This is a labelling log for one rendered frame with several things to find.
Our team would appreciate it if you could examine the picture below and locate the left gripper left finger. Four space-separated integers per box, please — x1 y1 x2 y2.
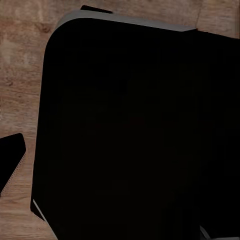
0 133 26 193

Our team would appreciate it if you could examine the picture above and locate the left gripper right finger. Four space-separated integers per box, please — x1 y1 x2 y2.
224 133 240 173

